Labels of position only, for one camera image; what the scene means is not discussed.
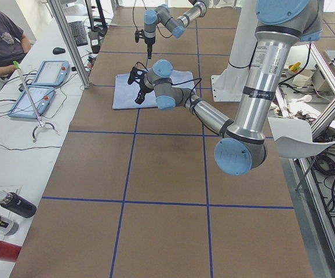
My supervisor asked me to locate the lower blue teach pendant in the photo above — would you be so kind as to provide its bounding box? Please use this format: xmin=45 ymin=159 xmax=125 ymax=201
xmin=7 ymin=86 xmax=57 ymax=120

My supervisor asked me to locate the black computer mouse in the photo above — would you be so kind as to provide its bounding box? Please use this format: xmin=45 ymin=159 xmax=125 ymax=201
xmin=52 ymin=47 xmax=66 ymax=55

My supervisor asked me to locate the upper blue teach pendant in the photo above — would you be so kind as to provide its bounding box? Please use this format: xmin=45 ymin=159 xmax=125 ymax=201
xmin=31 ymin=60 xmax=71 ymax=87

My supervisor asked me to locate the white cardboard box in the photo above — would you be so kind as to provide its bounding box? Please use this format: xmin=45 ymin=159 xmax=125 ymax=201
xmin=292 ymin=69 xmax=314 ymax=87

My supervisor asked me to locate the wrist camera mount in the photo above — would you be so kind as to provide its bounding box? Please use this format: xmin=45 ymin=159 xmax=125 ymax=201
xmin=127 ymin=61 xmax=148 ymax=85
xmin=134 ymin=30 xmax=144 ymax=43

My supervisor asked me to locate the black water bottle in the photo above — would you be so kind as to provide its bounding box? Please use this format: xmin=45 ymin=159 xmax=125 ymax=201
xmin=0 ymin=191 xmax=37 ymax=218

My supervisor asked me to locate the reacher grabber stick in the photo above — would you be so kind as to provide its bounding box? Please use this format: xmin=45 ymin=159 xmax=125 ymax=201
xmin=13 ymin=61 xmax=57 ymax=143

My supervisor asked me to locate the white chair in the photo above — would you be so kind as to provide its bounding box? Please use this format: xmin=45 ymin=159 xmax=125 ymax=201
xmin=267 ymin=116 xmax=335 ymax=192

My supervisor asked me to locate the light blue striped shirt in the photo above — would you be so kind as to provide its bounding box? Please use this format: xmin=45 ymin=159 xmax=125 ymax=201
xmin=112 ymin=70 xmax=194 ymax=109

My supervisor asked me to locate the blue teach pendant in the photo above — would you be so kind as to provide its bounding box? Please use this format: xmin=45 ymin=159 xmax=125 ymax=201
xmin=31 ymin=60 xmax=71 ymax=87
xmin=7 ymin=86 xmax=57 ymax=120

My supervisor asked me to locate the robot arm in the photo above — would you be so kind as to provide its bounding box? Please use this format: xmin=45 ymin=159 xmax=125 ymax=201
xmin=135 ymin=0 xmax=210 ymax=59
xmin=128 ymin=1 xmax=324 ymax=175

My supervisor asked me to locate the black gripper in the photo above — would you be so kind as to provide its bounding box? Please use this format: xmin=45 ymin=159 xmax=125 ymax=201
xmin=135 ymin=82 xmax=153 ymax=105
xmin=147 ymin=43 xmax=153 ymax=59

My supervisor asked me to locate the red cylindrical bottle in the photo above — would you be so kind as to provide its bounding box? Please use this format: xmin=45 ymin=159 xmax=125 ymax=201
xmin=0 ymin=240 xmax=21 ymax=262

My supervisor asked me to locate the black keyboard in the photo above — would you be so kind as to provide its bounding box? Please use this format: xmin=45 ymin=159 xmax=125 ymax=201
xmin=68 ymin=21 xmax=88 ymax=46

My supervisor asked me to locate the aluminium frame post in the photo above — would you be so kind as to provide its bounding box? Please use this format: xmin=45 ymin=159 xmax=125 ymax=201
xmin=48 ymin=0 xmax=90 ymax=89

